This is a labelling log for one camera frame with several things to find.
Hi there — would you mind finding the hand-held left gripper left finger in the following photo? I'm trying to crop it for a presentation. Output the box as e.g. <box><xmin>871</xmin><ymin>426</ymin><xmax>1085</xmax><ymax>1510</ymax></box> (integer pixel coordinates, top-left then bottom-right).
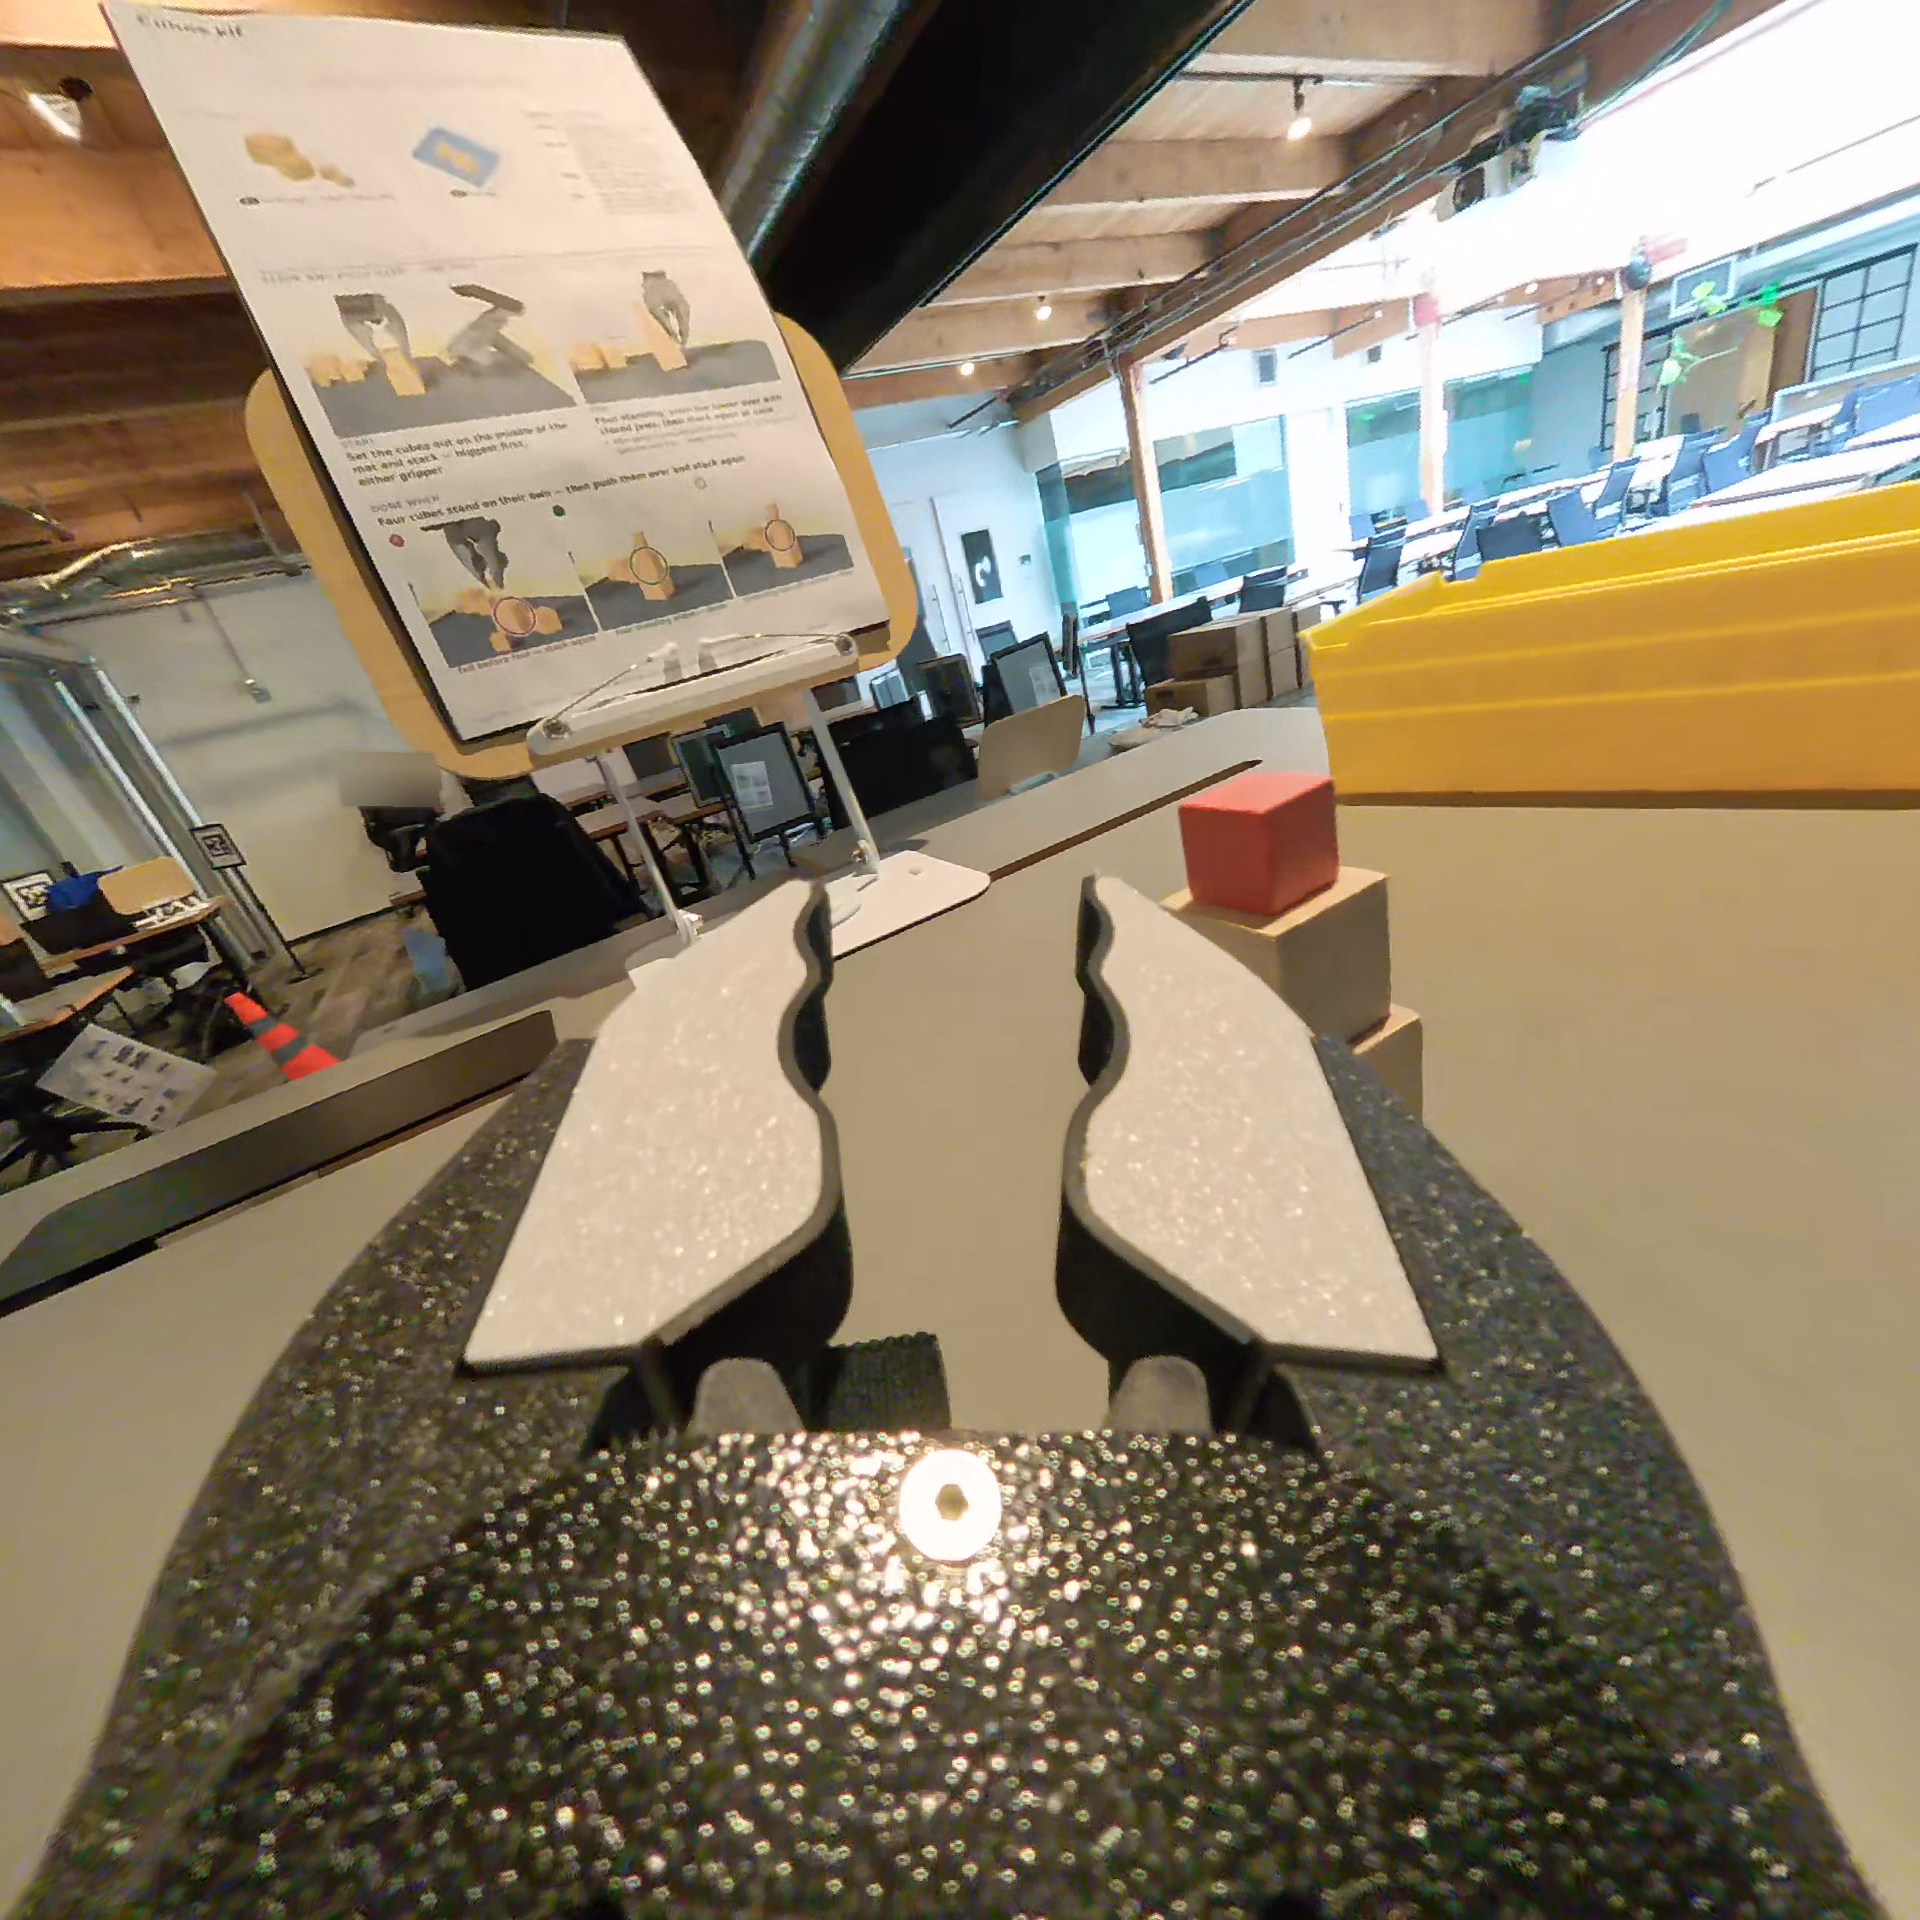
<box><xmin>462</xmin><ymin>881</ymin><xmax>855</xmax><ymax>1431</ymax></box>

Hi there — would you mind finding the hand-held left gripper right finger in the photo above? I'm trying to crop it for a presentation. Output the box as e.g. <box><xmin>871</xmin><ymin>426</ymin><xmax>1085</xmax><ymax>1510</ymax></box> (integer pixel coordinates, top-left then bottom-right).
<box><xmin>1055</xmin><ymin>873</ymin><xmax>1441</xmax><ymax>1431</ymax></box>

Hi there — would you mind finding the large plain wooden cube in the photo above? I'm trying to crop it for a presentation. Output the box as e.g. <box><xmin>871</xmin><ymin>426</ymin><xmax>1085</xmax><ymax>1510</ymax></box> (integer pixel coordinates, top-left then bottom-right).
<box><xmin>1343</xmin><ymin>1005</ymin><xmax>1423</xmax><ymax>1124</ymax></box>

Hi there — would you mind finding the medium plain wooden cube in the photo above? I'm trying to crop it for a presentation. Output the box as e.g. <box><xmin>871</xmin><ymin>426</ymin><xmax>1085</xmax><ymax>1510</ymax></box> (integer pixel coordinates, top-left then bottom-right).
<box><xmin>1160</xmin><ymin>863</ymin><xmax>1394</xmax><ymax>1044</ymax></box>

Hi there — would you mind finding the red wooden cube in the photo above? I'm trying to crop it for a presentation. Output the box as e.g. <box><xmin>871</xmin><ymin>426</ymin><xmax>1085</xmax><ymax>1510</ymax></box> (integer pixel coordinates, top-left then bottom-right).
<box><xmin>1177</xmin><ymin>770</ymin><xmax>1341</xmax><ymax>918</ymax></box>

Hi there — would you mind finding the black office chair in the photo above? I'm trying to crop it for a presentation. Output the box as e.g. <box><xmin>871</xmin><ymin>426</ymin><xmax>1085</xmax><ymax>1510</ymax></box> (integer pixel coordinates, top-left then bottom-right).
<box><xmin>423</xmin><ymin>795</ymin><xmax>649</xmax><ymax>991</ymax></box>

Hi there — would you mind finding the black framed floor sign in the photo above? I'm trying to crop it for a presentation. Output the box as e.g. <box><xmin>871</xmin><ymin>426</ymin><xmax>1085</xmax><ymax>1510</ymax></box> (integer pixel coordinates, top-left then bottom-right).
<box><xmin>710</xmin><ymin>726</ymin><xmax>830</xmax><ymax>881</ymax></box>

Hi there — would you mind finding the orange traffic cone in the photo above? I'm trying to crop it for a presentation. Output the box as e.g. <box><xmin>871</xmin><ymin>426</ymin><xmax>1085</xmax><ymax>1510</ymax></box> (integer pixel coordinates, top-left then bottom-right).
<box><xmin>223</xmin><ymin>991</ymin><xmax>345</xmax><ymax>1086</ymax></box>

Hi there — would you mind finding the wooden document stand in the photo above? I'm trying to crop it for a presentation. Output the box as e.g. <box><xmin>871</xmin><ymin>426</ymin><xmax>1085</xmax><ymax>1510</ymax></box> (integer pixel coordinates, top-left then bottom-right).
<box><xmin>245</xmin><ymin>315</ymin><xmax>992</xmax><ymax>963</ymax></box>

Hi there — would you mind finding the cardboard box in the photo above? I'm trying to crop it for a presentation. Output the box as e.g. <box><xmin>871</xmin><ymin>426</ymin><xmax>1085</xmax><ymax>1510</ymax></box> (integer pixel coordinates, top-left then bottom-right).
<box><xmin>1145</xmin><ymin>613</ymin><xmax>1309</xmax><ymax>721</ymax></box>

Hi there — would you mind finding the yellow plastic bin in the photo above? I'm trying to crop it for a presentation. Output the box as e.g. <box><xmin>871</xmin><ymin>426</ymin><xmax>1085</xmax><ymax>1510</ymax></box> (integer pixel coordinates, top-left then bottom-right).
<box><xmin>1297</xmin><ymin>481</ymin><xmax>1920</xmax><ymax>797</ymax></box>

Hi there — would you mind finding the printed instruction sheet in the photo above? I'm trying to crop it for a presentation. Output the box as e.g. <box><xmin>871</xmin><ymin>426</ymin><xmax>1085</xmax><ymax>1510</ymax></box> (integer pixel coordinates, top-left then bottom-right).
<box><xmin>103</xmin><ymin>0</ymin><xmax>888</xmax><ymax>742</ymax></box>

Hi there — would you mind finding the black ceiling duct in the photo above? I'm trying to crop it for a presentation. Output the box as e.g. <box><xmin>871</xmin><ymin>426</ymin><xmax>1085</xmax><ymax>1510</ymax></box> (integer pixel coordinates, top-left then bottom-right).
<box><xmin>719</xmin><ymin>0</ymin><xmax>1254</xmax><ymax>369</ymax></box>

